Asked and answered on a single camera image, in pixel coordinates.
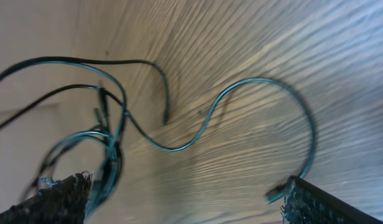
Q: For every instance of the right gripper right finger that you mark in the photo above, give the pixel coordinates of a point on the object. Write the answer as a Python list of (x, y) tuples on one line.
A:
[(308, 204)]

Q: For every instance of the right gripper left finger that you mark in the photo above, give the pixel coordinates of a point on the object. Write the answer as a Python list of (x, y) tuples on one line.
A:
[(62, 203)]

